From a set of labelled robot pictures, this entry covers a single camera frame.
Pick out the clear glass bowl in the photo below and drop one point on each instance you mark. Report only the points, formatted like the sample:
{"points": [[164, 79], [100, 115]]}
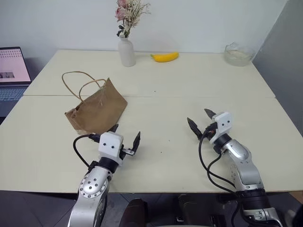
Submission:
{"points": [[237, 55]]}

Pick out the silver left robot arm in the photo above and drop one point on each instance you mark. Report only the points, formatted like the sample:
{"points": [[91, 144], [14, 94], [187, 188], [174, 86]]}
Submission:
{"points": [[91, 186]]}

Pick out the dried pink flower bouquet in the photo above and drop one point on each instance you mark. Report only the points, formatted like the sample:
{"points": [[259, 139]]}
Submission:
{"points": [[129, 14]]}

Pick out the grey partition panel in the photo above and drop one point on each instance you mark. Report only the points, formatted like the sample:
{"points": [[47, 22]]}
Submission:
{"points": [[281, 59]]}

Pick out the open laptop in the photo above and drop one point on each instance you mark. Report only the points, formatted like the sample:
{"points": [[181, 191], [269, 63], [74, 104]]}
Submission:
{"points": [[11, 71]]}

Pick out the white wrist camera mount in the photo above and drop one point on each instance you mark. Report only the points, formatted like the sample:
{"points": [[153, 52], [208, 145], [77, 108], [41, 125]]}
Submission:
{"points": [[223, 124], [110, 146]]}

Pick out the dark rounded shape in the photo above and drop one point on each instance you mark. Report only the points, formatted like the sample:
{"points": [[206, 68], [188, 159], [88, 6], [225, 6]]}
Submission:
{"points": [[134, 212]]}

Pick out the yellow banana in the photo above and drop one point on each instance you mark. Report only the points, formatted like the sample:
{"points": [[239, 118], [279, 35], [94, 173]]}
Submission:
{"points": [[165, 57]]}

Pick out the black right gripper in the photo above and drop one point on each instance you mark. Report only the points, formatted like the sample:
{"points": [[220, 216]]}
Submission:
{"points": [[209, 132]]}

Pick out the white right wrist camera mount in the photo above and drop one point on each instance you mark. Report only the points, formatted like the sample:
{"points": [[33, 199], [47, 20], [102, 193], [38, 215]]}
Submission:
{"points": [[223, 124]]}

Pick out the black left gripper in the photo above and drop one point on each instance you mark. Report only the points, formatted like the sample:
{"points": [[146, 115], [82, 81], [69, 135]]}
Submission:
{"points": [[126, 151]]}

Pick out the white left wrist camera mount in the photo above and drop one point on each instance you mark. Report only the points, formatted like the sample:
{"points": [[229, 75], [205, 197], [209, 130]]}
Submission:
{"points": [[110, 146]]}

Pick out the white ceramic vase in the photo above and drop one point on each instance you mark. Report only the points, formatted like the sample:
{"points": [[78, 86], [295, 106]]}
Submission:
{"points": [[127, 53]]}

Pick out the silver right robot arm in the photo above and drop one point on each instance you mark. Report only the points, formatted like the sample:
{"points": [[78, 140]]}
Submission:
{"points": [[243, 165]]}

